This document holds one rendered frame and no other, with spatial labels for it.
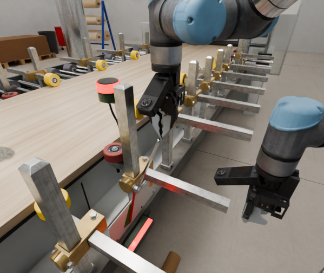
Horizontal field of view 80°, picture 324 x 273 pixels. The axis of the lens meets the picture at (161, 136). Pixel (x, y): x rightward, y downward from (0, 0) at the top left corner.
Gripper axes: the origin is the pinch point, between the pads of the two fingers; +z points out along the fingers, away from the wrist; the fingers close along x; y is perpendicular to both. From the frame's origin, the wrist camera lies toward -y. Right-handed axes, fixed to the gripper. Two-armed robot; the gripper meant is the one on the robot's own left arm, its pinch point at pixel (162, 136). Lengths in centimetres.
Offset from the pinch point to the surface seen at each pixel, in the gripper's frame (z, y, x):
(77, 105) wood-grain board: 11, 19, 60
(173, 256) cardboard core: 93, 12, -1
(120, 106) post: -10.6, -7.2, 7.8
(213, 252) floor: 101, 31, -21
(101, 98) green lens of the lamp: -12.4, -8.5, 12.8
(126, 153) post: 4.1, -7.2, 7.7
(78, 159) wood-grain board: 10.6, -11.4, 25.5
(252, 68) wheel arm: 6, 122, -11
